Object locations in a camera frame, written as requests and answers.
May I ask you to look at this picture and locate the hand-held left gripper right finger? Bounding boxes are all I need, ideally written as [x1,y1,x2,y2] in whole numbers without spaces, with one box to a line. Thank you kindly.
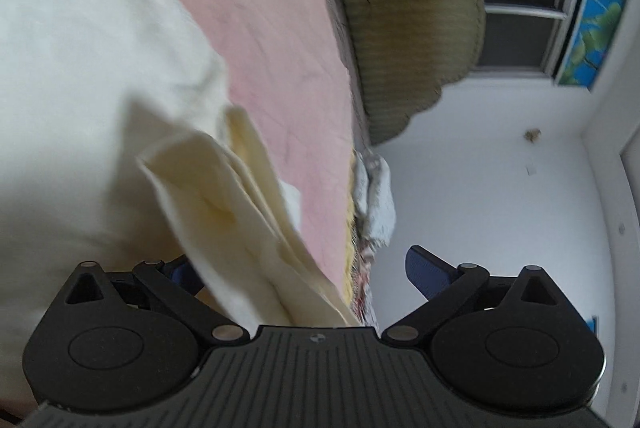
[382,245,560,345]

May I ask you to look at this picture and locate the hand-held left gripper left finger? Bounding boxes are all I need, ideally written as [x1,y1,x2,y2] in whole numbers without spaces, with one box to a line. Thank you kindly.
[64,254,251,345]

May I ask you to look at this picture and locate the white pants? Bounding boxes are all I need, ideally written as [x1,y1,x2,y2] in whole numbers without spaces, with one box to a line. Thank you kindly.
[0,0,362,411]

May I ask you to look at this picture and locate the patterned bed sheet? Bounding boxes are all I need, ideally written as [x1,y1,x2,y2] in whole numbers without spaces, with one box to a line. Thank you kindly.
[342,148,382,328]

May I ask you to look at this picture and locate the white fluffy cloth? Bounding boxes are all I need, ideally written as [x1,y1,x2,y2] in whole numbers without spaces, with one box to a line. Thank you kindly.
[350,151,397,250]

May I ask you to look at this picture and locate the olive padded headboard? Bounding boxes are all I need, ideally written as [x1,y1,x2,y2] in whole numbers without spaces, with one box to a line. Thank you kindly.
[320,0,487,147]

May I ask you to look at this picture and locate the pink blanket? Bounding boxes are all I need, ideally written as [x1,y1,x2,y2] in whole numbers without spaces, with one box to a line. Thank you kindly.
[152,0,359,306]

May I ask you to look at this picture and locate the floral curtain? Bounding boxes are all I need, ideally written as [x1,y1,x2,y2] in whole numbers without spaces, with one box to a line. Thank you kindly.
[554,0,639,90]

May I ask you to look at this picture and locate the white door frame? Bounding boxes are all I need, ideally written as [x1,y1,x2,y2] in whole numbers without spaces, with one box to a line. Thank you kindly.
[580,73,640,361]

